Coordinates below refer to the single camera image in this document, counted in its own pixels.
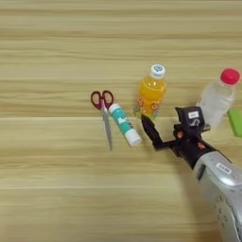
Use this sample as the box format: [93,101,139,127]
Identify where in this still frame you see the clear water bottle red cap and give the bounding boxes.
[196,68,241,130]

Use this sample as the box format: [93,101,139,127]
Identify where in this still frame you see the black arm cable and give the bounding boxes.
[215,149,234,164]

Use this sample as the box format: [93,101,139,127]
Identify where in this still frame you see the teal and white glue stick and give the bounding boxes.
[108,102,143,148]

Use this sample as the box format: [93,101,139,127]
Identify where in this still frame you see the red handled scissors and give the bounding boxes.
[90,90,114,152]

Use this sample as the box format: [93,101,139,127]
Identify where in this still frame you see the orange juice bottle white cap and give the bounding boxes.
[133,63,167,121]

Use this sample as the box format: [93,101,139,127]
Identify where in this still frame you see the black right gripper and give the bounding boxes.
[140,113,216,169]

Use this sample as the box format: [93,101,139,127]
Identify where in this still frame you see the green flat block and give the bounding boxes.
[227,108,242,138]

